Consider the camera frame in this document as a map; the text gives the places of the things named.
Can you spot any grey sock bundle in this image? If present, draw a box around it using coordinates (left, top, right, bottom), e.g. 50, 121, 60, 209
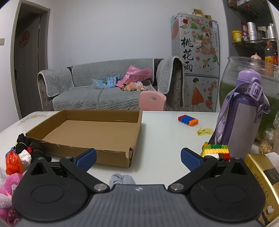
109, 173, 136, 189

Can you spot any small white sock bundle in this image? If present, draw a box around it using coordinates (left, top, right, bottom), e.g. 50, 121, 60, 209
18, 149, 32, 167

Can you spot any black sock bundle red band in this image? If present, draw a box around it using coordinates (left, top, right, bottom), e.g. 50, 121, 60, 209
15, 133, 52, 163

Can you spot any orange plastic bundle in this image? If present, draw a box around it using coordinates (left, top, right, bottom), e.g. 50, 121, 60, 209
6, 150, 24, 175

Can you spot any pink fuzzy sock bundle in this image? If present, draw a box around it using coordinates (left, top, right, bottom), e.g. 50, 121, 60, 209
0, 168, 25, 226

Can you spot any multicolour block stack near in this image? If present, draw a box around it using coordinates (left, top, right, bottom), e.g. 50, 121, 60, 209
201, 142, 231, 161

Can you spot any yellow plastic clip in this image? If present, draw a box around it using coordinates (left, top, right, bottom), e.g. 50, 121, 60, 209
197, 128, 214, 136

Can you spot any brown cardboard box tray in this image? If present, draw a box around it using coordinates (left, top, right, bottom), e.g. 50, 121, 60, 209
26, 110, 142, 168

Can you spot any multicolour block strip far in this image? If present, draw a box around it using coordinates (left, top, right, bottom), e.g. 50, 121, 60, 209
178, 114, 199, 126

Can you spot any purple water bottle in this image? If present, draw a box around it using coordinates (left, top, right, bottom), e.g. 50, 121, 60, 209
209, 69, 270, 158

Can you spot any gold tissue box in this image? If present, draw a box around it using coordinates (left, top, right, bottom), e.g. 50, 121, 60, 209
244, 152, 278, 226

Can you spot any pink plastic child chair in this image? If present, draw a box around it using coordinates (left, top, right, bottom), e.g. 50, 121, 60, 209
139, 90, 167, 111

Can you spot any blue toy castle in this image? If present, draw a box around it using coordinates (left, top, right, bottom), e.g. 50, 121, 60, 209
94, 74, 120, 89

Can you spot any grey covered sofa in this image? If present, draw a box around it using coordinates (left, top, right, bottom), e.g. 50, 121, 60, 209
37, 56, 185, 111

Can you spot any plush toys pile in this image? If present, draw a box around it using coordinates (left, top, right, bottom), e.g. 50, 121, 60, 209
121, 81, 148, 92

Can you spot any pink plastic bag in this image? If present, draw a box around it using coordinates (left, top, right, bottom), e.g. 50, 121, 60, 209
116, 65, 153, 87

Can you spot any glass fish bowl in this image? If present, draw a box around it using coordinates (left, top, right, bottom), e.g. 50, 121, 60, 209
219, 56, 278, 140

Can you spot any decorated silver refrigerator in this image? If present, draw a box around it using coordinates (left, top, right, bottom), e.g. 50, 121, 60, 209
171, 13, 220, 113

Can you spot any orange drink bottle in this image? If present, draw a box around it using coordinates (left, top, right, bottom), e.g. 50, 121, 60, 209
265, 41, 274, 64

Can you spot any yellow jar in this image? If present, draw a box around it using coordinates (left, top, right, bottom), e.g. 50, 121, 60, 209
232, 30, 242, 43

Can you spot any grey shelf cabinet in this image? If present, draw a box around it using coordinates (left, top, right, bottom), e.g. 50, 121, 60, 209
223, 1, 278, 60

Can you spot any dark grey door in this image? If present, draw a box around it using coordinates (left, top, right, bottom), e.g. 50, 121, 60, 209
11, 1, 50, 118

